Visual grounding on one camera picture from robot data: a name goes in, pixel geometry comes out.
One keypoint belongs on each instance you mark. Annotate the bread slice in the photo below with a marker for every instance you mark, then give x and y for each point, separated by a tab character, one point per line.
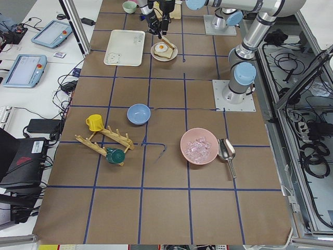
164	54
167	42

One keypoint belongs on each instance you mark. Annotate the white round plate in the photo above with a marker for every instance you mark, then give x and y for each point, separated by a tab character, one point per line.
175	53

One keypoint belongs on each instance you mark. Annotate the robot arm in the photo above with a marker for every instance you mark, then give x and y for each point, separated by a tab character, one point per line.
242	71
146	9

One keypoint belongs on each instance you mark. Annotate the wooden cutting board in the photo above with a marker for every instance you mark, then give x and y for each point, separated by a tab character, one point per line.
176	13

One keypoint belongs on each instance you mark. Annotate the fried egg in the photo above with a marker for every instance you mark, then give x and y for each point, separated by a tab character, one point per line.
161	47

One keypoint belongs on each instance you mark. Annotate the green bowl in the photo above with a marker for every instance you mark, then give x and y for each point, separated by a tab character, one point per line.
129	7

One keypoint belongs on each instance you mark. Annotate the white bear tray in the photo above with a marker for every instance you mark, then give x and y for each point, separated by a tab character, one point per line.
125	48

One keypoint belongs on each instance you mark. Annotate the blue bowl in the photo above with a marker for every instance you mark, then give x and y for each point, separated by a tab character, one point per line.
138	114

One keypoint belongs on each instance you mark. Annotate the blue teach pendant far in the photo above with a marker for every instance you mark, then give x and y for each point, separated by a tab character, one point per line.
53	34

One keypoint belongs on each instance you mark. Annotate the blue teach pendant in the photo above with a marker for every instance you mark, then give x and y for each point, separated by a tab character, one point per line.
26	71
53	34

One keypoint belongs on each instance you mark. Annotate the yellow mug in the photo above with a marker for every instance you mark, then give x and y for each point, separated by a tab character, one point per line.
95	122

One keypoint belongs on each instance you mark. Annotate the pink bowl with ice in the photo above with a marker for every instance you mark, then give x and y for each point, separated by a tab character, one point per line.
199	146

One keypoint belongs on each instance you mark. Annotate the dark green mug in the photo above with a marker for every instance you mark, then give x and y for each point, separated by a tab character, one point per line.
114	155

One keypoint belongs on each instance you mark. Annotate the metal scoop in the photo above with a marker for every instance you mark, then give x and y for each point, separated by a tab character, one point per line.
227	153

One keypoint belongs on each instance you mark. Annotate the blue teach pendant near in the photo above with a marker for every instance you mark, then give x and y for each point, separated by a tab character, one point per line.
26	71

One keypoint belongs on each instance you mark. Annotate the black power adapter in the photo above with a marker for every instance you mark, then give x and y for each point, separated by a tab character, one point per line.
43	126

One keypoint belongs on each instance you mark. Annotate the black laptop computer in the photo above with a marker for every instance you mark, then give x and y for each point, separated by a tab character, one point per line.
22	164

